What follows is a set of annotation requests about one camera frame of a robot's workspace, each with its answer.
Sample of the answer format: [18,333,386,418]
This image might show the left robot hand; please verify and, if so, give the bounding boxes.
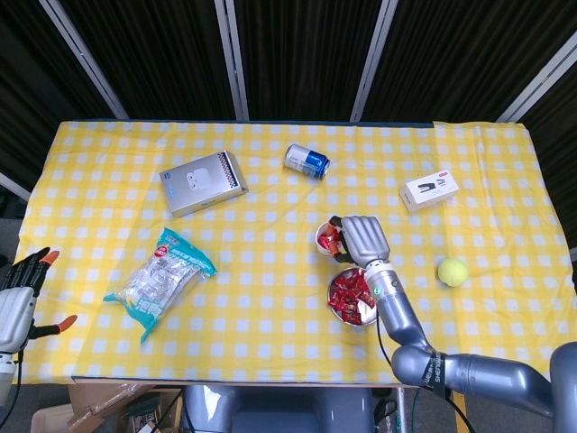
[0,246,78,354]

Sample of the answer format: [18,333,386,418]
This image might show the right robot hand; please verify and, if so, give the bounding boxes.
[327,214,392,267]

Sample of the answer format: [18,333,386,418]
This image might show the white paper cup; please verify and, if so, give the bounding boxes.
[315,220,348,258]

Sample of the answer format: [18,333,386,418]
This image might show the metal bowl of red candies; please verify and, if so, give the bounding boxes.
[327,266,380,327]

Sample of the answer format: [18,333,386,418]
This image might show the white stapler box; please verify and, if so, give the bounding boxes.
[398,169,461,214]

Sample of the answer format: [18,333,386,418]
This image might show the yellow tennis ball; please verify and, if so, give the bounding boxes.
[436,256,470,288]

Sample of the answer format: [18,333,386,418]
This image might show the blue beverage can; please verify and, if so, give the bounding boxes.
[282,143,332,180]

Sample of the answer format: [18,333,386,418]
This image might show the yellow checkered tablecloth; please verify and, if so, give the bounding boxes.
[15,119,576,384]

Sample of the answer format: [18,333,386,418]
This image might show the brown cardboard box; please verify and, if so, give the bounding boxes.
[30,382,181,433]

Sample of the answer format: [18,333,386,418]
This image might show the teal snack bag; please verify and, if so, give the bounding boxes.
[102,226,218,345]

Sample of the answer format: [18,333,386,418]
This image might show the silver earbuds box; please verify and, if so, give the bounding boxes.
[159,151,250,219]

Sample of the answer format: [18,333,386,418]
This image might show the metal table leg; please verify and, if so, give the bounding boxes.
[395,387,412,433]

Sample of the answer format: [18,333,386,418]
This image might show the grey robot torso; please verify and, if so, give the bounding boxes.
[181,384,376,433]

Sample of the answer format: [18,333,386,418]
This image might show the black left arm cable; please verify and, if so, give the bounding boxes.
[8,346,23,433]

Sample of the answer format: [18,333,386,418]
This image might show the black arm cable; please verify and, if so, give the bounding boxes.
[8,346,23,433]
[376,310,472,433]

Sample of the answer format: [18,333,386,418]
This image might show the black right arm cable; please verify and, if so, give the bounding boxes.
[376,310,472,433]

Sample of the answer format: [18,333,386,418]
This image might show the white partition post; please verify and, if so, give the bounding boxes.
[39,0,131,120]
[350,0,399,122]
[215,0,251,121]
[497,33,577,123]
[0,170,32,203]

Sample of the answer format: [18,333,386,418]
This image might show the black printed arm strap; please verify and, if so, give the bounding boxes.
[421,351,452,398]

